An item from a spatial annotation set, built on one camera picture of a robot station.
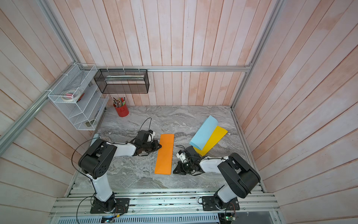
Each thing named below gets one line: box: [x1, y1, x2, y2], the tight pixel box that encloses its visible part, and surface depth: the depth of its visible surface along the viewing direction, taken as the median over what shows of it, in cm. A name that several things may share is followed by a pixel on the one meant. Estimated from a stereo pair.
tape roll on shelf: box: [61, 89, 82, 102], surface depth 75 cm
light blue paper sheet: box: [189, 115, 219, 150], surface depth 106 cm
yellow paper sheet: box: [193, 125, 229, 157], surface depth 102 cm
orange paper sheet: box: [154, 133, 175, 175], surface depth 94 cm
